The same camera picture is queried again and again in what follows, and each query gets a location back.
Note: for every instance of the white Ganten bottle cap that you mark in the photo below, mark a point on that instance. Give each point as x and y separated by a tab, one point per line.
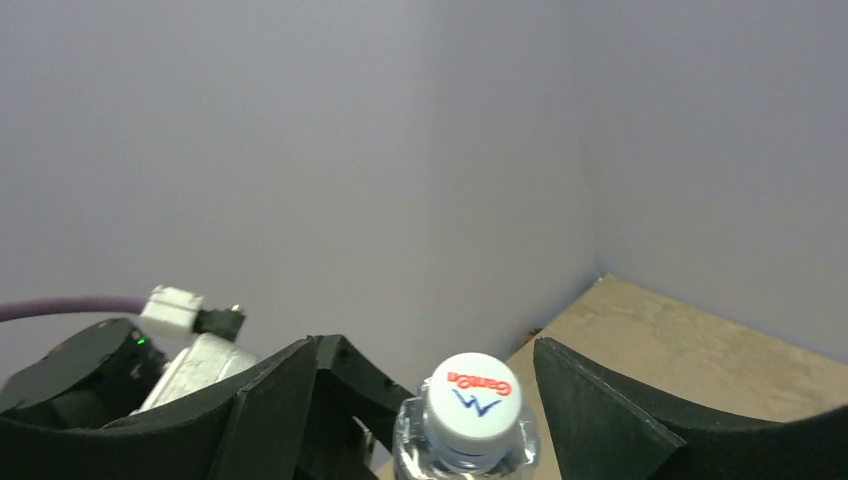
472	407

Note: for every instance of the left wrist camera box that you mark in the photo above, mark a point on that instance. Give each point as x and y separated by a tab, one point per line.
209	359

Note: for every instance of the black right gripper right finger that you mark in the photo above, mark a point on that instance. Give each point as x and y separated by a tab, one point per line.
605	425

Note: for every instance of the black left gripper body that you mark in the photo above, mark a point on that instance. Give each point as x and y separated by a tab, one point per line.
335	443

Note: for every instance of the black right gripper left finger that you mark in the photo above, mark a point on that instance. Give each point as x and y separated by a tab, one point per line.
248	426

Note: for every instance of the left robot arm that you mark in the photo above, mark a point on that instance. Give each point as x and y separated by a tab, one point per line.
93	379

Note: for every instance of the small clear water bottle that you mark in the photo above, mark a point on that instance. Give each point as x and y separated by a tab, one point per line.
414	456

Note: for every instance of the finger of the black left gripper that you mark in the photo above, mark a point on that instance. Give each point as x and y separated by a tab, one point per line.
359	387

